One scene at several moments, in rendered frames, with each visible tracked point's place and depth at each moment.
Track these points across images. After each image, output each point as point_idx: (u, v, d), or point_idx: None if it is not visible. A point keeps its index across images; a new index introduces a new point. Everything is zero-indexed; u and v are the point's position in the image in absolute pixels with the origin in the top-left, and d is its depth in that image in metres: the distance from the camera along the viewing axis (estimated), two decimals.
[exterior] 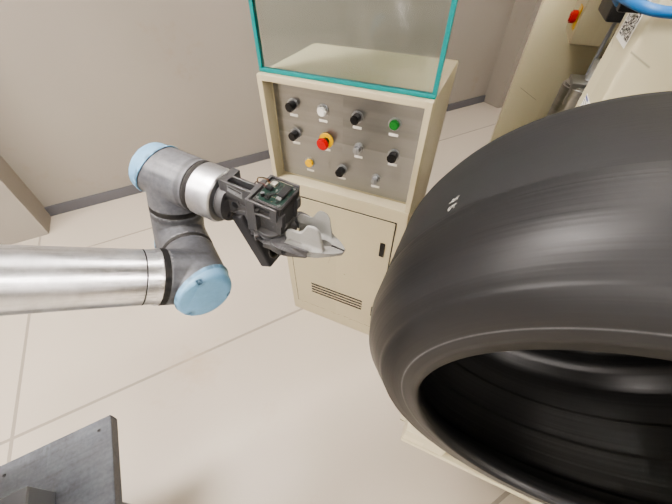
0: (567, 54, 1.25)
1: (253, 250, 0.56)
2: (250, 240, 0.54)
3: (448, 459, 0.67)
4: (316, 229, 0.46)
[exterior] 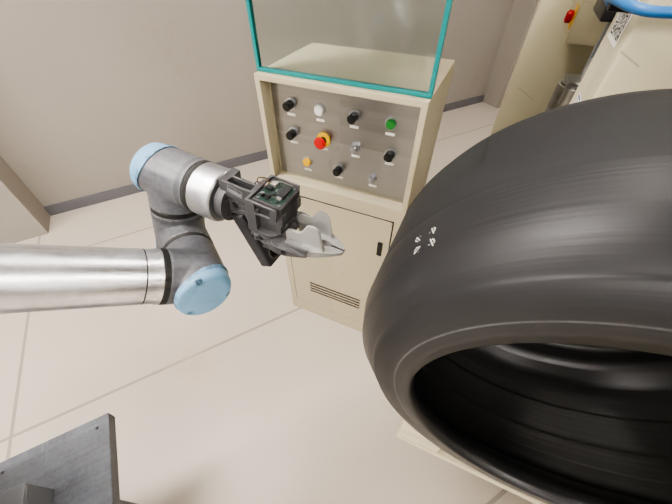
0: (564, 54, 1.25)
1: (253, 250, 0.56)
2: (250, 240, 0.54)
3: (443, 455, 0.68)
4: (316, 229, 0.46)
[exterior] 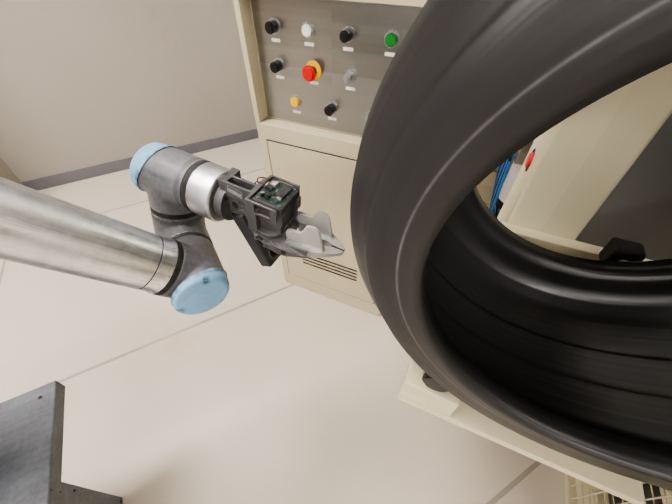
0: None
1: (253, 250, 0.56)
2: (250, 240, 0.54)
3: (458, 420, 0.53)
4: (316, 229, 0.46)
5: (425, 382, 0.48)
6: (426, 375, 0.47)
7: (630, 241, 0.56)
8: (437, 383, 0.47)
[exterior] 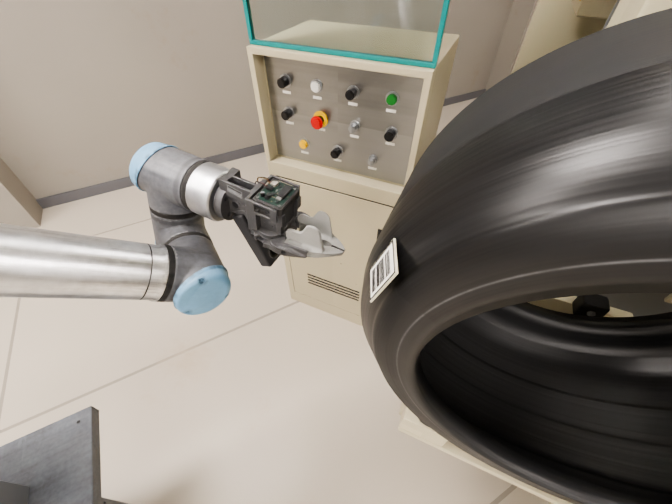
0: (573, 32, 1.20)
1: (253, 250, 0.56)
2: (250, 240, 0.54)
3: (449, 449, 0.62)
4: (316, 229, 0.46)
5: None
6: None
7: (597, 295, 0.65)
8: None
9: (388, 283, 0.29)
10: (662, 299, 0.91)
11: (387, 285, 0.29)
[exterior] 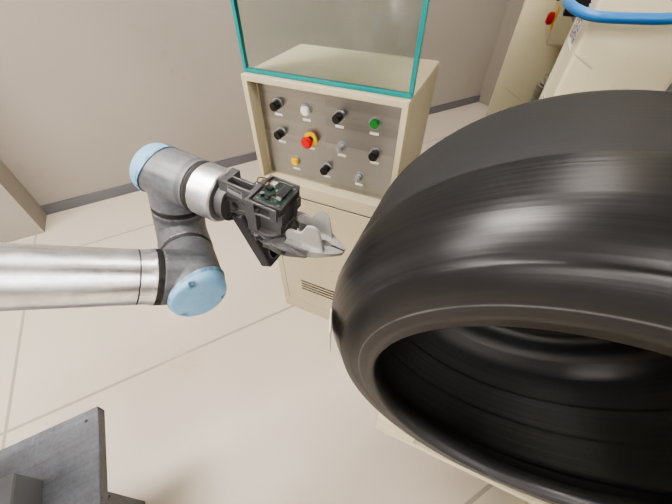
0: (549, 55, 1.27)
1: (253, 250, 0.56)
2: (250, 240, 0.54)
3: (419, 445, 0.70)
4: (316, 229, 0.46)
5: None
6: None
7: None
8: None
9: (329, 339, 0.43)
10: None
11: (330, 340, 0.44)
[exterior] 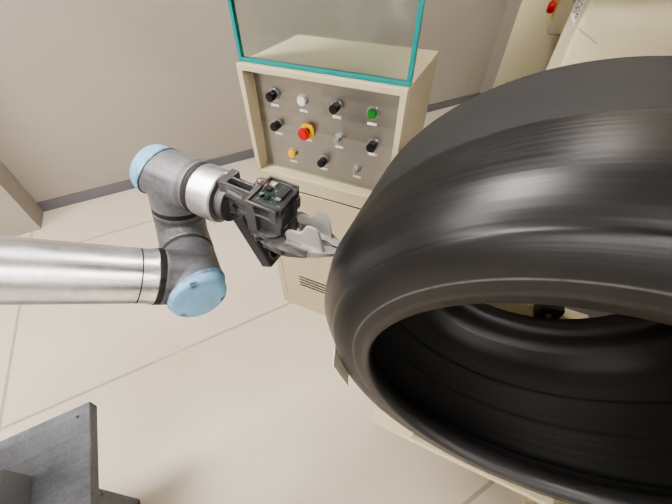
0: (550, 46, 1.25)
1: (254, 250, 0.56)
2: (250, 241, 0.54)
3: (417, 440, 0.68)
4: (315, 229, 0.46)
5: None
6: None
7: None
8: None
9: (337, 372, 0.50)
10: None
11: (339, 373, 0.50)
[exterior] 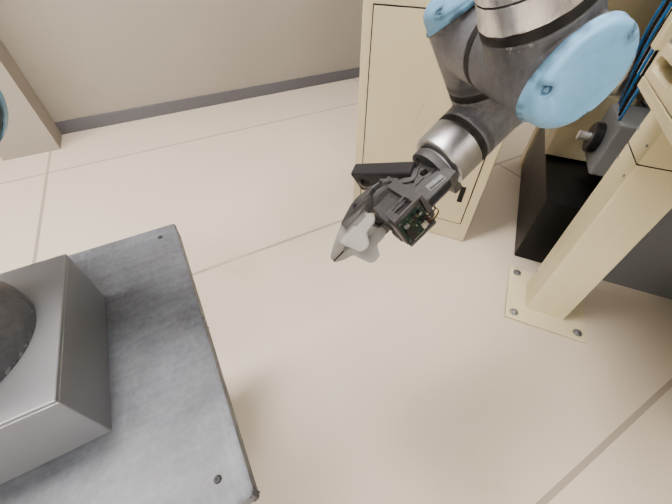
0: None
1: (373, 165, 0.52)
2: (383, 168, 0.50)
3: None
4: (361, 250, 0.45)
5: None
6: None
7: None
8: None
9: None
10: None
11: None
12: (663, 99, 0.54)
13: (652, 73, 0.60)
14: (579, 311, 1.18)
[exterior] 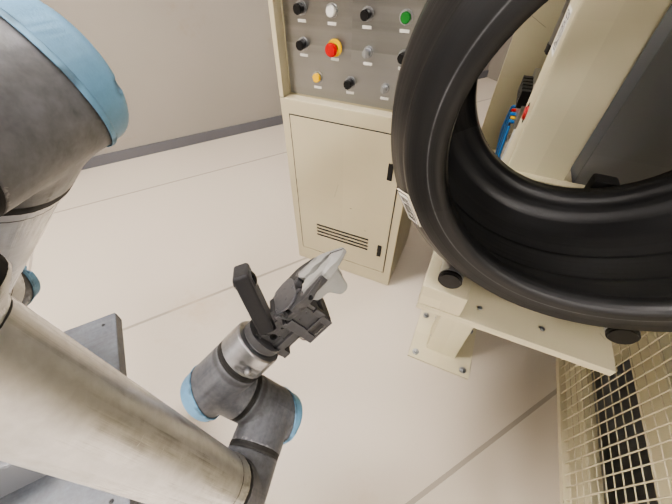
0: None
1: None
2: None
3: (466, 318, 0.65)
4: None
5: (448, 275, 0.59)
6: (458, 276, 0.58)
7: (607, 175, 0.68)
8: (453, 283, 0.59)
9: (412, 205, 0.48)
10: None
11: (413, 207, 0.48)
12: None
13: None
14: (469, 351, 1.44)
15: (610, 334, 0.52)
